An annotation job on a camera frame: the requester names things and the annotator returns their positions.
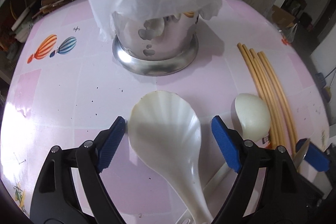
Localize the white plastic soup spoon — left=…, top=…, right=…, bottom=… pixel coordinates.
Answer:
left=178, top=93, right=272, bottom=224

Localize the wooden chopstick two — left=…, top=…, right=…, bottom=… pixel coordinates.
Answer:
left=238, top=44, right=285, bottom=149

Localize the white shell-shaped rice paddle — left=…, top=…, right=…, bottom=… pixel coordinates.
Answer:
left=127, top=90, right=214, bottom=223

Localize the wooden chopstick one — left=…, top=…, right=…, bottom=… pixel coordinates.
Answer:
left=237, top=43, right=278, bottom=149

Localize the small steel spoon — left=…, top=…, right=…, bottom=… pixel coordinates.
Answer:
left=293, top=138, right=310, bottom=170

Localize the wooden chopstick three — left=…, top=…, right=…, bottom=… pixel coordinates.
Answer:
left=249, top=49, right=286, bottom=146

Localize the wooden chopstick five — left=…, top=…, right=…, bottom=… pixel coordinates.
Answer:
left=257, top=51, right=298, bottom=155

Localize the wooden chopstick four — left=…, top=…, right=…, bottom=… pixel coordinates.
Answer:
left=250, top=50, right=287, bottom=147

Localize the cardboard box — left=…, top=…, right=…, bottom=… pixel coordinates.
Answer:
left=271, top=5, right=295, bottom=28

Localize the steel utensil holder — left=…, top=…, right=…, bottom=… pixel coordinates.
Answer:
left=112, top=12, right=199, bottom=76

